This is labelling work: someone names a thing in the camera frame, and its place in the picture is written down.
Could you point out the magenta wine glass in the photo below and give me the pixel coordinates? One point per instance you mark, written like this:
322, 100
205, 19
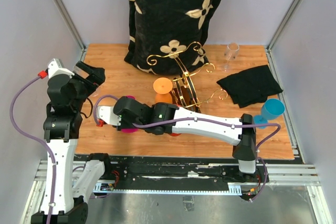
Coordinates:
133, 130

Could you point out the red wine glass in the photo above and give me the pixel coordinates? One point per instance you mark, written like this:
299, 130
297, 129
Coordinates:
174, 134

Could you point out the left aluminium frame post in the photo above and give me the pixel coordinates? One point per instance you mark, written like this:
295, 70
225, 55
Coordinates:
70, 23

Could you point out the orange wine glass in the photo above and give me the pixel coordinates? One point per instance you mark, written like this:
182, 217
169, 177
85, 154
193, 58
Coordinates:
163, 86

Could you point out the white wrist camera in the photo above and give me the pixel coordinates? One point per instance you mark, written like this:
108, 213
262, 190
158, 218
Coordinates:
105, 115
55, 67

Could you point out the black folded cloth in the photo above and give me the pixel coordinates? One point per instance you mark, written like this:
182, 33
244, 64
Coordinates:
250, 86

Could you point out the blue wine glass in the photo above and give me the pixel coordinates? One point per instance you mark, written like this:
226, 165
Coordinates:
272, 109

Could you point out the clear wine glass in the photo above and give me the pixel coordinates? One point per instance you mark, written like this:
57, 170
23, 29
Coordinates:
231, 52
84, 74

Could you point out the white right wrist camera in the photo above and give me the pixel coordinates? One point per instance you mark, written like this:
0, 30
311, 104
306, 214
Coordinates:
105, 115

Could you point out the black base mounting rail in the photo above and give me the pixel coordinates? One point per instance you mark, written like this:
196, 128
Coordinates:
189, 174

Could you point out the gold wire wine glass rack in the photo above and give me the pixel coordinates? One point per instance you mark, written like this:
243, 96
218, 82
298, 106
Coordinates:
184, 92

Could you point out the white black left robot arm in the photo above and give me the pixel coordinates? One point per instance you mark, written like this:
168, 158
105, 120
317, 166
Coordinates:
64, 200

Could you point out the clear wine glass front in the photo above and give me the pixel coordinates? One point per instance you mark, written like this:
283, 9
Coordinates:
84, 74

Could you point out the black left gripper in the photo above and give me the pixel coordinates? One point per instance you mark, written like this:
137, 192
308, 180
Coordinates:
96, 75

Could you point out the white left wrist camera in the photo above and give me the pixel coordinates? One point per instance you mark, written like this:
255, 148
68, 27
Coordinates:
55, 67

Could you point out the right aluminium frame post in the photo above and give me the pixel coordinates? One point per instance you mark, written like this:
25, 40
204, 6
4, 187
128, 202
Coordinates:
284, 22

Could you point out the aluminium frame post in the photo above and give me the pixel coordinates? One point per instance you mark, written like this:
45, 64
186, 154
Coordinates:
284, 22
70, 23

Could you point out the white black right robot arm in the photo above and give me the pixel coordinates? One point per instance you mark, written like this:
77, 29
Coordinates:
164, 118

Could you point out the black floral patterned pillow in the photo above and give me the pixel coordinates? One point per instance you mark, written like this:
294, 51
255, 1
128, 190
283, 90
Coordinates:
162, 31

